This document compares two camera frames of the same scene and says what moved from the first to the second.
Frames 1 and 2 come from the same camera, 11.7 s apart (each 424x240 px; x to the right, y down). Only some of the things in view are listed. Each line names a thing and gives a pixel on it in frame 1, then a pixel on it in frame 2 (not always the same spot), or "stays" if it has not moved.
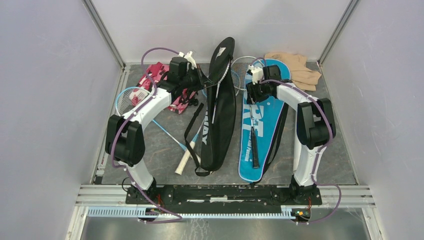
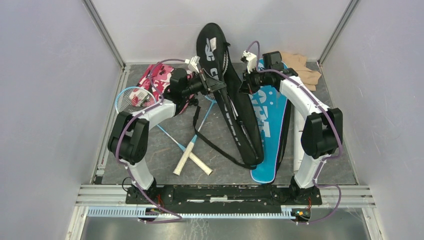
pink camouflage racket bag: (157, 71) stays
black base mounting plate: (224, 196) stays
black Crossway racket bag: (219, 124) → (236, 99)
